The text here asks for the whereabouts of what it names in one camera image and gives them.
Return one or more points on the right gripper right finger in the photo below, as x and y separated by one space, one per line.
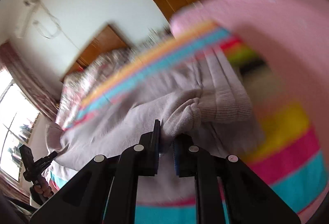
226 189

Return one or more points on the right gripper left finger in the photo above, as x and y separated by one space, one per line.
105 190

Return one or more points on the mauve knit pants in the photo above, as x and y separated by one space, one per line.
202 97

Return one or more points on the left hand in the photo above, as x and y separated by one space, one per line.
42 187

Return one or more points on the window with metal bars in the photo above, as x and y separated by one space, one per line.
17 118

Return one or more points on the rainbow striped bed sheet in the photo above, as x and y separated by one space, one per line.
161 57

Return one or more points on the pink floral quilt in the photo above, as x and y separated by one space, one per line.
78 85

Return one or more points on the floral pink curtain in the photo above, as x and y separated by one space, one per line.
32 88

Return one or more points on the left wooden headboard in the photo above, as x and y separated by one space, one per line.
108 39

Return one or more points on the white air conditioner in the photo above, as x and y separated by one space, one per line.
29 8

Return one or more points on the nightstand with floral cloth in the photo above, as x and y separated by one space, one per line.
153 38

